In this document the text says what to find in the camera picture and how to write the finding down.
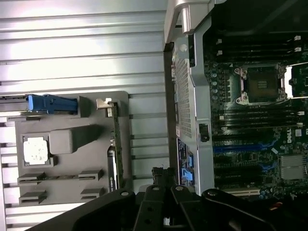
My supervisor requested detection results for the metal socket cover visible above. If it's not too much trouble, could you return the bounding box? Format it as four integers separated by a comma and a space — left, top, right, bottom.
285, 64, 308, 99

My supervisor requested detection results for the white expansion slot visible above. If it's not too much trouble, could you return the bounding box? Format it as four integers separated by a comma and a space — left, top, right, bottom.
223, 188, 261, 197

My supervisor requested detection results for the blue expansion slot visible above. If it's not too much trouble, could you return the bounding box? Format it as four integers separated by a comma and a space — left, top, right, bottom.
213, 143, 277, 154

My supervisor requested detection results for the hard disk drive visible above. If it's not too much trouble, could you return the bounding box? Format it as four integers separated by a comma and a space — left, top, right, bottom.
26, 94, 79, 114

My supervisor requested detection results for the silver hard disk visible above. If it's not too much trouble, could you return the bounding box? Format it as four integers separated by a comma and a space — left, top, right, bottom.
0, 95, 29, 114

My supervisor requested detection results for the green motherboard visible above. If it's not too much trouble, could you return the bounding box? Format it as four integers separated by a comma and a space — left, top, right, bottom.
203, 28, 308, 200

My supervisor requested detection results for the black rear label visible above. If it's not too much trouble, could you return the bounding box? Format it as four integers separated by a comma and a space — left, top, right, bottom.
176, 138, 191, 169

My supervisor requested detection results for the CPU socket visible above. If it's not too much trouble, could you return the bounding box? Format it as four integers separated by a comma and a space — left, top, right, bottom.
233, 63, 289, 106

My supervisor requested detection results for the black expansion slot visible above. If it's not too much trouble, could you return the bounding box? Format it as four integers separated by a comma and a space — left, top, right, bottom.
213, 134, 275, 144
213, 165, 277, 174

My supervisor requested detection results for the black RAM slot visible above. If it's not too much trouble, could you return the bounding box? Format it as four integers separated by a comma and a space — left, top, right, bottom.
216, 47, 303, 53
218, 112, 304, 118
218, 107, 304, 113
216, 52, 303, 60
218, 117, 304, 124
216, 41, 303, 48
216, 35, 303, 42

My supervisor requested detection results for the grey parts rack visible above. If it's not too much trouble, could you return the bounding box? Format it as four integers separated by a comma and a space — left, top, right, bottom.
14, 90, 131, 205

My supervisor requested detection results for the silver CPU chip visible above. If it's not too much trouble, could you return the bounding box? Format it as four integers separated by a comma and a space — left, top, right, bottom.
23, 138, 50, 166

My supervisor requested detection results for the open black PC case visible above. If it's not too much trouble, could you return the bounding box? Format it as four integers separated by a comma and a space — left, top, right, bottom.
163, 0, 308, 210

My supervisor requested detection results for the silver chipset heatsink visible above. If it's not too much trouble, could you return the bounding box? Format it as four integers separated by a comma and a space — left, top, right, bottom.
279, 154, 308, 180

